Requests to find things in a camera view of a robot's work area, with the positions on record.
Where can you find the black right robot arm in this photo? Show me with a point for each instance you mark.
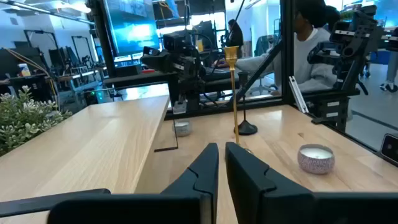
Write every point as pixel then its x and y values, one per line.
pixel 186 87

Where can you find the grey patterned candle tin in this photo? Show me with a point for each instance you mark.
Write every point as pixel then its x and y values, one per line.
pixel 182 128

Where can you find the standing person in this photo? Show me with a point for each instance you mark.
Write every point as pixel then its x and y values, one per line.
pixel 235 37

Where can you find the large wall screen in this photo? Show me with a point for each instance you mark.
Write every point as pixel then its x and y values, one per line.
pixel 132 28

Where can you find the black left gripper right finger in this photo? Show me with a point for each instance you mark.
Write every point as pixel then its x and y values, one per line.
pixel 248 193

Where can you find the green potted plant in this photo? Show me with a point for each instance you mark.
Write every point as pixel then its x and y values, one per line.
pixel 25 121

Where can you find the silver aluminium extrusion bars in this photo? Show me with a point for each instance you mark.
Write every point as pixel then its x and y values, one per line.
pixel 298 95

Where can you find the tall gold candlestick holder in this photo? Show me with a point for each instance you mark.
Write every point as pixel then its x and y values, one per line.
pixel 235 109

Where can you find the seated person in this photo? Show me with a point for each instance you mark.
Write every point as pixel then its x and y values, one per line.
pixel 306 59

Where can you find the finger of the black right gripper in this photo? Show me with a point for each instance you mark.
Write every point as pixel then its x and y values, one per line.
pixel 150 63
pixel 151 51

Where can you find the wooden shelf with black legs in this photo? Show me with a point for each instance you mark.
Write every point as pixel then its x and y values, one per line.
pixel 93 140

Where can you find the pink ornament patterned candle tin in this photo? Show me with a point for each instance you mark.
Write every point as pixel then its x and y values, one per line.
pixel 315 163

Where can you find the white office chair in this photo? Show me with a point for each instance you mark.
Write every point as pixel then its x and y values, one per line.
pixel 262 84

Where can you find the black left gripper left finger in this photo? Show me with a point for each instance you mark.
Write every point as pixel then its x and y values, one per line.
pixel 205 174

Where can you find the black aluminium table frame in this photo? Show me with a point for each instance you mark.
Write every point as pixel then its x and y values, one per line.
pixel 286 46

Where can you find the black table-level camera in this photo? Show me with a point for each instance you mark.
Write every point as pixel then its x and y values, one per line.
pixel 390 148

